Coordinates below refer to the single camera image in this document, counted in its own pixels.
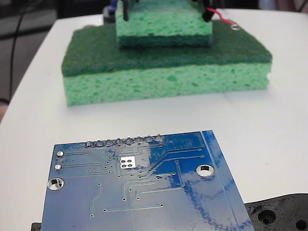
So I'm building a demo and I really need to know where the black insulated alligator clip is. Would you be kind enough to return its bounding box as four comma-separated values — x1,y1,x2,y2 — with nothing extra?
201,0,216,24

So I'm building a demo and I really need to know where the red wire with metal loop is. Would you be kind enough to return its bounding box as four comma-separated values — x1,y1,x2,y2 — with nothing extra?
205,7,240,31

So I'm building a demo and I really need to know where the large green scouring sponge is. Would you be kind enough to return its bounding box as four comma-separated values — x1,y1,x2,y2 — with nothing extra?
61,19,274,107

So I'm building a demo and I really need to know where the blue printed circuit board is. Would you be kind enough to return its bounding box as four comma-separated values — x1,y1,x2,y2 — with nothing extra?
39,129,253,231

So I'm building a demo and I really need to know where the small green sponge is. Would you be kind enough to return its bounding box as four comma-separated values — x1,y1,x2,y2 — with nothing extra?
115,0,214,48

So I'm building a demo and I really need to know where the dark grey and blue object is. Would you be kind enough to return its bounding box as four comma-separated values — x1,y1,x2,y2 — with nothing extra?
103,0,118,25

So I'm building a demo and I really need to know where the black clip post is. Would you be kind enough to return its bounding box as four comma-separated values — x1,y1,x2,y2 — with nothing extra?
121,0,132,21

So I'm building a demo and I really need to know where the black plastic board bracket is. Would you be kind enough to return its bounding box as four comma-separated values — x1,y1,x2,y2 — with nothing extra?
30,192,308,231

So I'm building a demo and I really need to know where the black cable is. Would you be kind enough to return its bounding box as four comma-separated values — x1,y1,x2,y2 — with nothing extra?
9,0,34,102

